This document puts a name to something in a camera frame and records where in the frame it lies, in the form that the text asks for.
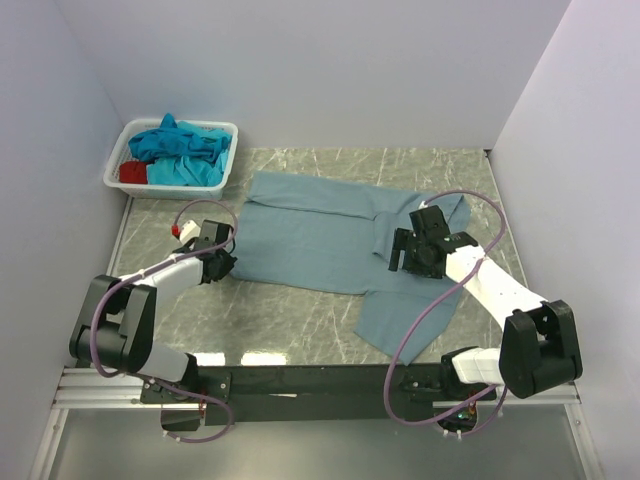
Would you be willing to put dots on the white plastic laundry basket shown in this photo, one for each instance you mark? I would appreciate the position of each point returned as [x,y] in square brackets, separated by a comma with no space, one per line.
[121,153]

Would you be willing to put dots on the black base crossbar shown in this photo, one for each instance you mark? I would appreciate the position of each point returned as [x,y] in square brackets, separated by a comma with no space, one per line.
[334,392]

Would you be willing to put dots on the red garment in basket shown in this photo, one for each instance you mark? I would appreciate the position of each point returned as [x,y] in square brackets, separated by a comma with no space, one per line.
[133,172]

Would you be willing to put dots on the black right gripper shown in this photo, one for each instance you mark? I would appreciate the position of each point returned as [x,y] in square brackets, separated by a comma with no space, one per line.
[404,240]

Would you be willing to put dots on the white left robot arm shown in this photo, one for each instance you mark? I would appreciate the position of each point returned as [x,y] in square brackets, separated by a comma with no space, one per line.
[117,317]

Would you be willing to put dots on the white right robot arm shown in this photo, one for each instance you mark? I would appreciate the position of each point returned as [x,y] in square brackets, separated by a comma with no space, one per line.
[539,349]

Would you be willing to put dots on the aluminium rail frame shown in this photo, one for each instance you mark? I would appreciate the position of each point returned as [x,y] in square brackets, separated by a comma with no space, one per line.
[84,388]

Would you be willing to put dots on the light blue t shirt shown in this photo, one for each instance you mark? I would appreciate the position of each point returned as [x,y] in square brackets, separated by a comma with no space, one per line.
[185,171]

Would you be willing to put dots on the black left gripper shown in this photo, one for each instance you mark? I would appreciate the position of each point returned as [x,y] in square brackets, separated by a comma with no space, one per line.
[226,267]

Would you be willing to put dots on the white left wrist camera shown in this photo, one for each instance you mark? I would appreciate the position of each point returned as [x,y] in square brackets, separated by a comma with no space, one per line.
[186,232]

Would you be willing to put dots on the bright blue t shirt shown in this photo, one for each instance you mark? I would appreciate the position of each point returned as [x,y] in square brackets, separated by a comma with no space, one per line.
[179,139]

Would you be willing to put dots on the grey-blue t shirt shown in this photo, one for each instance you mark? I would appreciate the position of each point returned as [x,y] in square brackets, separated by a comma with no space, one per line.
[336,237]

